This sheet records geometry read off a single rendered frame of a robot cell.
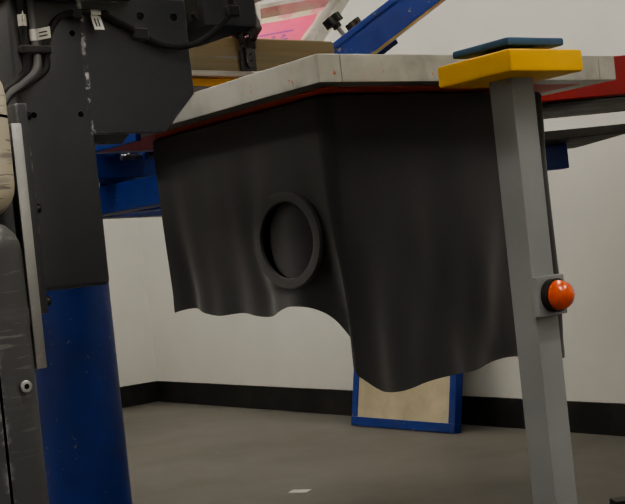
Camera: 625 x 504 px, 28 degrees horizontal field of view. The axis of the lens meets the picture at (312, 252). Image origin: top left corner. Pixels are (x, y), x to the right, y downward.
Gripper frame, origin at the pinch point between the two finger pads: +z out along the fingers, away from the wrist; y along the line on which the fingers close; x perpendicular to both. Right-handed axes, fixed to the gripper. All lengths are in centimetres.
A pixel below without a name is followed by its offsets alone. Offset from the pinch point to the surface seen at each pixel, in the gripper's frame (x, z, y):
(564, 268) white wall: 200, 49, -112
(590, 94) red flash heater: 96, 6, -3
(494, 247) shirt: 9, 38, 50
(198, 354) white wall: 201, 79, -366
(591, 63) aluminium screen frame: 24, 11, 60
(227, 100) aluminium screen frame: -28.8, 12.9, 38.1
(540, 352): -13, 51, 79
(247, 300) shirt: -20, 42, 24
